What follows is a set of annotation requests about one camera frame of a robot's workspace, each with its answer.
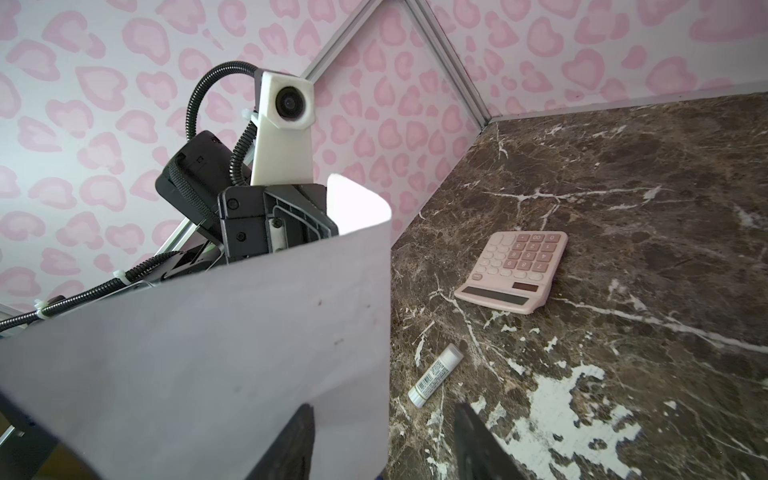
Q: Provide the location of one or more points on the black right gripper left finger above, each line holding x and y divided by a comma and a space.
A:
290, 455

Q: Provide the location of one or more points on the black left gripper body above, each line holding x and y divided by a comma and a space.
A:
261, 220

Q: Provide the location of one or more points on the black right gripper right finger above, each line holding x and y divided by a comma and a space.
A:
479, 455

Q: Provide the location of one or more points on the white letter paper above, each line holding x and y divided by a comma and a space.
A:
195, 378

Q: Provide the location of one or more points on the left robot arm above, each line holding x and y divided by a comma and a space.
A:
143, 152

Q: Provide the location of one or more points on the white glue stick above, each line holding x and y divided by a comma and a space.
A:
435, 376

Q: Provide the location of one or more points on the pink desk calculator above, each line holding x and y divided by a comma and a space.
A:
515, 271

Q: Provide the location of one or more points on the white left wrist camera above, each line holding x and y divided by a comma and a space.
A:
284, 118

